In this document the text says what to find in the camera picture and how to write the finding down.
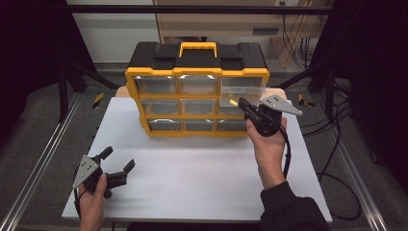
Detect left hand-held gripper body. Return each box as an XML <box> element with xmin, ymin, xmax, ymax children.
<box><xmin>71</xmin><ymin>154</ymin><xmax>129</xmax><ymax>199</ymax></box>

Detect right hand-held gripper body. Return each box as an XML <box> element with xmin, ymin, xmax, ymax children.
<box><xmin>247</xmin><ymin>94</ymin><xmax>304</xmax><ymax>138</ymax></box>

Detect transparent plastic drawer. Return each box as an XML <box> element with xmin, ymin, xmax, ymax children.
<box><xmin>218</xmin><ymin>77</ymin><xmax>268</xmax><ymax>109</ymax></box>

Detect yellow black organizer cabinet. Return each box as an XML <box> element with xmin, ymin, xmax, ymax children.
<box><xmin>124</xmin><ymin>41</ymin><xmax>271</xmax><ymax>139</ymax></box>

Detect person's right hand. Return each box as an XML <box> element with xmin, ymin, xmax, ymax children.
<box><xmin>245</xmin><ymin>116</ymin><xmax>289</xmax><ymax>173</ymax></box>

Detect person's left hand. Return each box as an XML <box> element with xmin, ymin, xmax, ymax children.
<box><xmin>77</xmin><ymin>172</ymin><xmax>109</xmax><ymax>222</ymax></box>

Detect light wooden table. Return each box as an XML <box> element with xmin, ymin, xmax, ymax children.
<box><xmin>115</xmin><ymin>86</ymin><xmax>287</xmax><ymax>99</ymax></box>

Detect black metal stand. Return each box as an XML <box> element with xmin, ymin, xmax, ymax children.
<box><xmin>58</xmin><ymin>61</ymin><xmax>120</xmax><ymax>123</ymax></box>
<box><xmin>275</xmin><ymin>61</ymin><xmax>338</xmax><ymax>123</ymax></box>

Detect group of clear drawers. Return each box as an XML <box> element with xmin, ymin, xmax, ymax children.
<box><xmin>134</xmin><ymin>75</ymin><xmax>248</xmax><ymax>132</ymax></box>

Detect black curtain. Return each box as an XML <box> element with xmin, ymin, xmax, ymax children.
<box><xmin>0</xmin><ymin>0</ymin><xmax>97</xmax><ymax>142</ymax></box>
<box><xmin>317</xmin><ymin>0</ymin><xmax>408</xmax><ymax>193</ymax></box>

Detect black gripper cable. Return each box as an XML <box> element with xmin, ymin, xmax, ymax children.
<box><xmin>73</xmin><ymin>188</ymin><xmax>82</xmax><ymax>219</ymax></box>
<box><xmin>279</xmin><ymin>125</ymin><xmax>293</xmax><ymax>181</ymax></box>

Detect yellow-handled clamp right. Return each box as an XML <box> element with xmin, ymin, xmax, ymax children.
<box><xmin>297</xmin><ymin>93</ymin><xmax>316</xmax><ymax>109</ymax></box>

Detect yellow-handled clamp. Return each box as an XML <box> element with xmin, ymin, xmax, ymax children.
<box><xmin>297</xmin><ymin>93</ymin><xmax>316</xmax><ymax>109</ymax></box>
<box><xmin>91</xmin><ymin>92</ymin><xmax>106</xmax><ymax>110</ymax></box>

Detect aluminium floor rail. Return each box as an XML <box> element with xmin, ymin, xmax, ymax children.
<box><xmin>312</xmin><ymin>95</ymin><xmax>391</xmax><ymax>231</ymax></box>
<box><xmin>0</xmin><ymin>91</ymin><xmax>82</xmax><ymax>231</ymax></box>

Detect yellow-handled clamp left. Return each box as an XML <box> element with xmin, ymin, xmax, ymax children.
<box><xmin>91</xmin><ymin>92</ymin><xmax>106</xmax><ymax>110</ymax></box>

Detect black floor cable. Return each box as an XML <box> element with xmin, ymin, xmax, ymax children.
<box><xmin>301</xmin><ymin>80</ymin><xmax>365</xmax><ymax>222</ymax></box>

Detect hanging black cables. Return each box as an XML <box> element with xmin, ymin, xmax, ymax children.
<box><xmin>281</xmin><ymin>13</ymin><xmax>317</xmax><ymax>70</ymax></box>

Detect black horizontal frame bar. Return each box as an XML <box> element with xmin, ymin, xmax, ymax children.
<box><xmin>65</xmin><ymin>4</ymin><xmax>336</xmax><ymax>14</ymax></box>

